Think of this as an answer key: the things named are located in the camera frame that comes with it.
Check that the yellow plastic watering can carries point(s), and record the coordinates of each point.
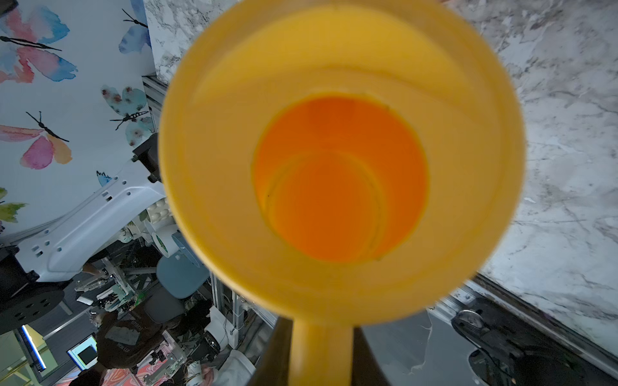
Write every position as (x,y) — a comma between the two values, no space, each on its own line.
(341,163)

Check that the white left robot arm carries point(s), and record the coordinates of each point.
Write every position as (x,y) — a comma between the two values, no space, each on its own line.
(35,271)

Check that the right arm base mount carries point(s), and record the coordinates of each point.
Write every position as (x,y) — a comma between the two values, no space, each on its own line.
(511,352)

